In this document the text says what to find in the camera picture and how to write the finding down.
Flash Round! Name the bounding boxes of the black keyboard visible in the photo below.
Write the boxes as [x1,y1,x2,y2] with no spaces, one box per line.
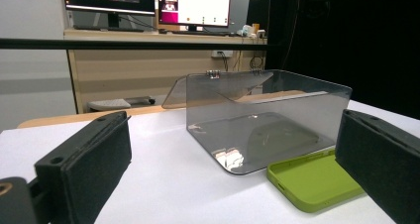
[72,25,146,33]
[171,30,240,38]

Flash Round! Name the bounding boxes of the black horizontal frame bar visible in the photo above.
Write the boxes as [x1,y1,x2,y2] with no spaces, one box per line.
[0,38,279,52]

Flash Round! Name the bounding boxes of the bundle of black desk cables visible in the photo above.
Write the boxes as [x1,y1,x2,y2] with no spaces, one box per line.
[217,51,265,72]

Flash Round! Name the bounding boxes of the green phone case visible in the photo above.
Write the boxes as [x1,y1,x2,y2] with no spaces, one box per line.
[266,148,366,214]

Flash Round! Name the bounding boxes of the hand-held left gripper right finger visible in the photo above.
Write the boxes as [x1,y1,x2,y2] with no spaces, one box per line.
[335,109,420,224]

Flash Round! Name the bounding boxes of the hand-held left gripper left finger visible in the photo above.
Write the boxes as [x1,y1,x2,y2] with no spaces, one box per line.
[34,110,133,224]

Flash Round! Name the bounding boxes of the white wall socket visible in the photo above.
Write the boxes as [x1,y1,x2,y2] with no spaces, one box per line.
[211,50,234,59]

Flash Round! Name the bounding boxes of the computer monitor with white screen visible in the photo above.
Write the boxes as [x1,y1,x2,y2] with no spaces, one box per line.
[157,0,233,32]

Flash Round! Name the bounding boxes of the small white desk items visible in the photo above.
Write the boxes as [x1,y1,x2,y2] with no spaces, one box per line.
[241,23,267,40]

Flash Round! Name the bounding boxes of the light wooden desk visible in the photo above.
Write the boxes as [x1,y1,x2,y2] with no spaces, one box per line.
[62,27,269,114]

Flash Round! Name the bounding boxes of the transparent grey lidded box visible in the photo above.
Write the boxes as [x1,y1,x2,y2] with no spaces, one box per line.
[161,68,353,176]

